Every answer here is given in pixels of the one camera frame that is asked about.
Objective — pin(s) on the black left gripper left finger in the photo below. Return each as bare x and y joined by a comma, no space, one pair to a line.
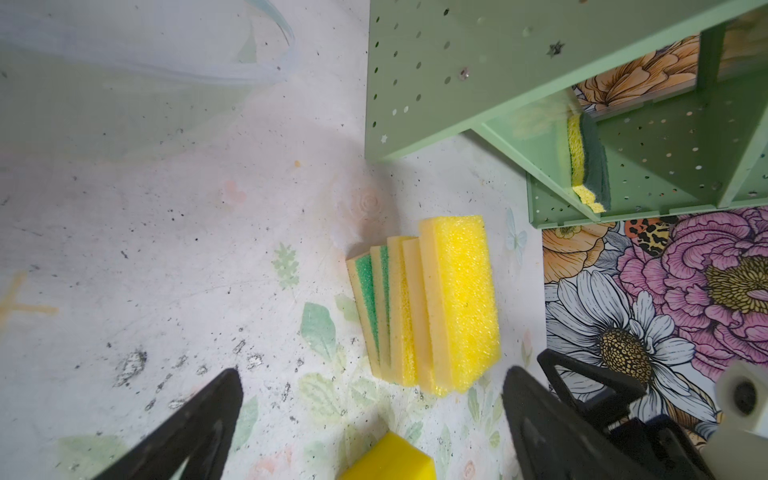
194,441

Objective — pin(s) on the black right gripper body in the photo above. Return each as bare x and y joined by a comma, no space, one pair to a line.
655,449

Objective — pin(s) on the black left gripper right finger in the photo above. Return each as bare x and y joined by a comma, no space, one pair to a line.
552,442

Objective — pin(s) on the yellow sponge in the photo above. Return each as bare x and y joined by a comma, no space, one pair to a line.
460,296
420,319

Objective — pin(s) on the dark green scouring sponge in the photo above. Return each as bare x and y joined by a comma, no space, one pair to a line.
589,166

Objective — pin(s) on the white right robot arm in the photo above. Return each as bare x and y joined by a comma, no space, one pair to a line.
738,447

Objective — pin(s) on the green metal shelf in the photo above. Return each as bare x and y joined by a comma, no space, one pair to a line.
678,90

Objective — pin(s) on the yellow sponge lying alone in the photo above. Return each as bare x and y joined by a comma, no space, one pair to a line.
392,458

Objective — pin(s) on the green-yellow sponge in stack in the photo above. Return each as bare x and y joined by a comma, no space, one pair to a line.
361,279

